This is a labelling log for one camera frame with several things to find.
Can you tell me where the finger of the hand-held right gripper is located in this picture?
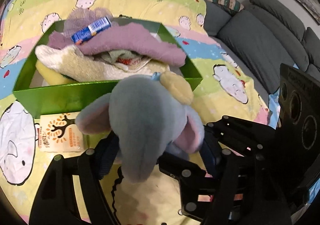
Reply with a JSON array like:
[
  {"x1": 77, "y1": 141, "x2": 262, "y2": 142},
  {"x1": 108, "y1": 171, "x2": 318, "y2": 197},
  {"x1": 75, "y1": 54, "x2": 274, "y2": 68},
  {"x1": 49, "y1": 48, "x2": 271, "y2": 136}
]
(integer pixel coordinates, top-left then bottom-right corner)
[
  {"x1": 208, "y1": 115, "x2": 278, "y2": 152},
  {"x1": 158, "y1": 154, "x2": 221, "y2": 220}
]

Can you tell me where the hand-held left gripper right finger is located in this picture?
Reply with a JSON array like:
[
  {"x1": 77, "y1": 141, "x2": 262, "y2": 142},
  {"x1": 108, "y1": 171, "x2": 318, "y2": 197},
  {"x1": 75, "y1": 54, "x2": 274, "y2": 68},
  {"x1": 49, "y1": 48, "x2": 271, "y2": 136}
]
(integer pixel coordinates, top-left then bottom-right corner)
[{"x1": 201, "y1": 127, "x2": 293, "y2": 225}]

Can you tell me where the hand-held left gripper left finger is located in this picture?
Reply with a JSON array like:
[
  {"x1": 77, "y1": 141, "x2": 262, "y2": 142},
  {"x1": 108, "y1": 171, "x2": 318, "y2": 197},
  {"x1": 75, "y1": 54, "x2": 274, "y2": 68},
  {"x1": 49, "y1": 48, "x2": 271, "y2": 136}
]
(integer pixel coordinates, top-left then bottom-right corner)
[{"x1": 29, "y1": 136, "x2": 120, "y2": 225}]

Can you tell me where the blue elephant plush toy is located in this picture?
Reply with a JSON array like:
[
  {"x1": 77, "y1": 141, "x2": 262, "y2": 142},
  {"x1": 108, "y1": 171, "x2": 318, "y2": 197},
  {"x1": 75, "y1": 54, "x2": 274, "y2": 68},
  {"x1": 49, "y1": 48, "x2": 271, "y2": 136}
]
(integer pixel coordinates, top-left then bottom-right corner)
[{"x1": 76, "y1": 70, "x2": 207, "y2": 183}]

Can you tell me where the green cardboard box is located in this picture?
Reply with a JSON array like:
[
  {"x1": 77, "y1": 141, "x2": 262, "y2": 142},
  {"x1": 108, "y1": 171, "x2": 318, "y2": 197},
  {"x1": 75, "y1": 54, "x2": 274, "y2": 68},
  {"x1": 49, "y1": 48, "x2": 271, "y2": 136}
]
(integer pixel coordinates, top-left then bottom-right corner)
[{"x1": 12, "y1": 17, "x2": 203, "y2": 118}]

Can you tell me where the cream fleece cloth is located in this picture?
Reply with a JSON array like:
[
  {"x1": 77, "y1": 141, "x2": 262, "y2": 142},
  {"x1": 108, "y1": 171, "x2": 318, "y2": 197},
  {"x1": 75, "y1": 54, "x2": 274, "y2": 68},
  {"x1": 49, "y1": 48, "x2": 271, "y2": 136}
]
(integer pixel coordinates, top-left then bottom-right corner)
[{"x1": 35, "y1": 45, "x2": 170, "y2": 83}]

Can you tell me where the red and white plush cloth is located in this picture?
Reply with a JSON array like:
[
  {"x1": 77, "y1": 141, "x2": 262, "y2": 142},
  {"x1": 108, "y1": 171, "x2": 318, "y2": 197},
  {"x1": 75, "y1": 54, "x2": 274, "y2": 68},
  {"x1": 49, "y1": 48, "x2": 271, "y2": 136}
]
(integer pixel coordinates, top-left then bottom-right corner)
[{"x1": 117, "y1": 56, "x2": 150, "y2": 65}]

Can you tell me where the yellow sponge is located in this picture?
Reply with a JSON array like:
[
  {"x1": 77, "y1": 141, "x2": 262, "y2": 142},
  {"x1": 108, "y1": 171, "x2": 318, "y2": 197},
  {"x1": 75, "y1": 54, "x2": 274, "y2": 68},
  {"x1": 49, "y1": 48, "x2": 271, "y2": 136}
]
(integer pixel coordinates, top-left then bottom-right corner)
[{"x1": 36, "y1": 61, "x2": 75, "y2": 85}]

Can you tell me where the green fuzzy cloth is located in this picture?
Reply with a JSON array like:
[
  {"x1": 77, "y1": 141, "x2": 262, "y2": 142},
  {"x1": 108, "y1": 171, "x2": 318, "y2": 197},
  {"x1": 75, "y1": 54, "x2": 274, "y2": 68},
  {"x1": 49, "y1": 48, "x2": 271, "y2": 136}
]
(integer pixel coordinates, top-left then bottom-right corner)
[{"x1": 101, "y1": 50, "x2": 133, "y2": 64}]

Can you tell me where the purple towel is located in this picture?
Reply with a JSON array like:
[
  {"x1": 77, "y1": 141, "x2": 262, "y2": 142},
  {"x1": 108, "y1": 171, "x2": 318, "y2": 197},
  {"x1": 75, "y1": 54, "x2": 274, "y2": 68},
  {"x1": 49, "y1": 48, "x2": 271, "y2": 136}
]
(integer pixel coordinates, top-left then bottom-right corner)
[{"x1": 47, "y1": 23, "x2": 187, "y2": 66}]

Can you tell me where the blue and orange tissue packet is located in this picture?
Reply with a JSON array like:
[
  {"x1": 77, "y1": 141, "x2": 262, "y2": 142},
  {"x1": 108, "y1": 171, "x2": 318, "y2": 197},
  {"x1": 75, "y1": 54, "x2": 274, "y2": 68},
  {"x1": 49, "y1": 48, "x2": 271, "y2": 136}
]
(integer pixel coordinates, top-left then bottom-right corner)
[{"x1": 71, "y1": 16, "x2": 112, "y2": 45}]

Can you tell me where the purple mesh bath pouf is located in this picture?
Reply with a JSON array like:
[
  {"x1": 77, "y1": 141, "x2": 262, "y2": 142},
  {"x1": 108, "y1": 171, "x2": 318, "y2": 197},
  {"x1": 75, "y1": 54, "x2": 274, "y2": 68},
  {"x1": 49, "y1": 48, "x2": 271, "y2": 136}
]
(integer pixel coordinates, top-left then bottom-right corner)
[{"x1": 62, "y1": 6, "x2": 113, "y2": 36}]

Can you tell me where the blue floral cloth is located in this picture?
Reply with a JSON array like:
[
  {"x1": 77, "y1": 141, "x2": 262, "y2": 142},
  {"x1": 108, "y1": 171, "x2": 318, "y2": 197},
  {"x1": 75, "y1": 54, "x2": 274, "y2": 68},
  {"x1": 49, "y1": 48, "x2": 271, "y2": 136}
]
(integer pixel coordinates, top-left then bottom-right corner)
[{"x1": 268, "y1": 89, "x2": 282, "y2": 129}]

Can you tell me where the white tissue packet tree print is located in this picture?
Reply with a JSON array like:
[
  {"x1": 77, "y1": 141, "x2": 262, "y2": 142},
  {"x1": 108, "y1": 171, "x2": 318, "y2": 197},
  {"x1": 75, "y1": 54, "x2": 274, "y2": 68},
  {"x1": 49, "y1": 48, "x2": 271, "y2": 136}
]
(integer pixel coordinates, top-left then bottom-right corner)
[{"x1": 35, "y1": 112, "x2": 87, "y2": 153}]

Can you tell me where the grey sofa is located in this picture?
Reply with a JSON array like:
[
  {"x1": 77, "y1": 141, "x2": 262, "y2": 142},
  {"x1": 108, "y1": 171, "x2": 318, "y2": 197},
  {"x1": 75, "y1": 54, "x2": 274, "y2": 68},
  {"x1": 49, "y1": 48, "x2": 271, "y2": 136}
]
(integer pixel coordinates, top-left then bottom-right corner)
[{"x1": 204, "y1": 0, "x2": 320, "y2": 94}]

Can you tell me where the patterned cushion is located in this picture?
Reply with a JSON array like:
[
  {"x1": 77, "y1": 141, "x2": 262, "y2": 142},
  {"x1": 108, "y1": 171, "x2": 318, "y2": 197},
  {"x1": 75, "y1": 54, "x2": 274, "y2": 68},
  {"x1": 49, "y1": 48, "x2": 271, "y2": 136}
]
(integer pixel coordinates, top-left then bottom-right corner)
[{"x1": 208, "y1": 0, "x2": 245, "y2": 11}]

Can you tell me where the cartoon printed striped blanket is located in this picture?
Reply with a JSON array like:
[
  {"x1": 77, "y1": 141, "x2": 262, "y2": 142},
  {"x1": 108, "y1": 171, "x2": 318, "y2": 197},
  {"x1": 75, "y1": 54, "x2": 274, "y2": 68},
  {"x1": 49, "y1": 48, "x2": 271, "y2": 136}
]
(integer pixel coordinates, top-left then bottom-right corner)
[{"x1": 0, "y1": 0, "x2": 283, "y2": 225}]

